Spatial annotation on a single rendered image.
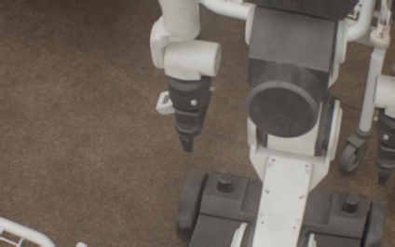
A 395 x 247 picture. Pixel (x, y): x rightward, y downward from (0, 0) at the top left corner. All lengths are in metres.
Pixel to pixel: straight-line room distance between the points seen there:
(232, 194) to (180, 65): 0.62
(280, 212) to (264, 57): 0.60
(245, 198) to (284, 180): 0.35
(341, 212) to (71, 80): 1.16
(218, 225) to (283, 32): 0.91
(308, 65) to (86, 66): 1.64
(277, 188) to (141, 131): 0.86
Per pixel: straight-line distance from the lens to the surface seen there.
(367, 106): 2.10
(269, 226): 1.62
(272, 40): 1.07
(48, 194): 2.22
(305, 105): 1.05
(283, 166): 1.57
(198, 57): 1.34
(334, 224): 1.87
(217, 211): 1.89
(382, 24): 1.99
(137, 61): 2.61
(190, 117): 1.48
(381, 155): 1.46
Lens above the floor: 1.68
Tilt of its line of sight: 46 degrees down
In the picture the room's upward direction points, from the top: 1 degrees counter-clockwise
